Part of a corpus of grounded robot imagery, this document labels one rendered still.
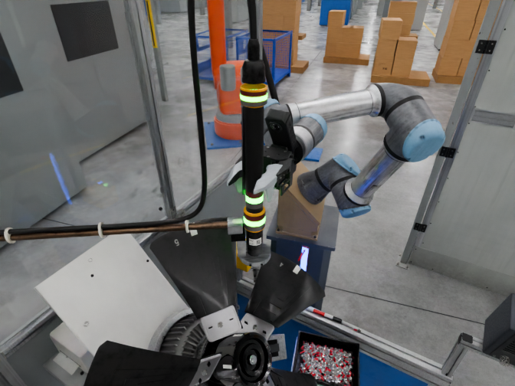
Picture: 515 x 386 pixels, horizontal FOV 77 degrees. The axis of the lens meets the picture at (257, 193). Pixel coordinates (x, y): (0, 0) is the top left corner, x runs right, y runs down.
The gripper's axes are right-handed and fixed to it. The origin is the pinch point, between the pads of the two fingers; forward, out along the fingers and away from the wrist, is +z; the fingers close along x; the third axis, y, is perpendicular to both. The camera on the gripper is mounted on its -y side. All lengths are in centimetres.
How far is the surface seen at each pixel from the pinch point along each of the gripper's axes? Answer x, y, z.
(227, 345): 0.9, 40.9, 7.9
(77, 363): 53, 75, 21
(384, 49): 105, 101, -742
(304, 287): -6, 48, -23
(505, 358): -61, 57, -34
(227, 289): 6.8, 34.1, -1.2
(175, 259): 20.4, 28.5, 1.1
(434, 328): -65, 166, -129
